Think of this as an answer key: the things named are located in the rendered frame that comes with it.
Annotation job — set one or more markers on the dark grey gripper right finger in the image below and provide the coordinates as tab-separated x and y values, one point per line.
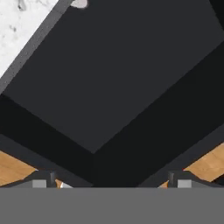
183	176

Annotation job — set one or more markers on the dark grey open drawer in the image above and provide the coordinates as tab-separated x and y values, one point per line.
110	87

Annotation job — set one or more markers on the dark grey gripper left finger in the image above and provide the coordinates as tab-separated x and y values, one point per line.
43	176

